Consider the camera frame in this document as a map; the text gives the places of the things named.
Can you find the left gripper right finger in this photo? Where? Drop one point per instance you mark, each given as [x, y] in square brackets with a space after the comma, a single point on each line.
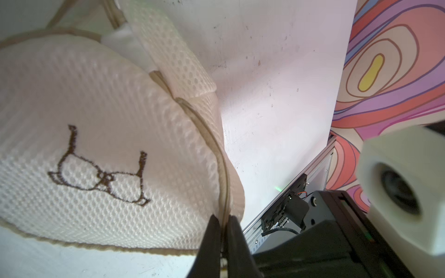
[240, 262]

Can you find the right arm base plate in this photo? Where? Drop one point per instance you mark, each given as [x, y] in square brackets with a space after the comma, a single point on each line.
[290, 205]

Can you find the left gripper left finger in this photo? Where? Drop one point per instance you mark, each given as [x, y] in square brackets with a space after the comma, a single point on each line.
[207, 261]

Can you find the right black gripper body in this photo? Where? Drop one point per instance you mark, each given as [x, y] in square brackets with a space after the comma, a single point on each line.
[338, 242]

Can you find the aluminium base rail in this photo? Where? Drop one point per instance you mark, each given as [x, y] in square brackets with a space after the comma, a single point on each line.
[313, 177]

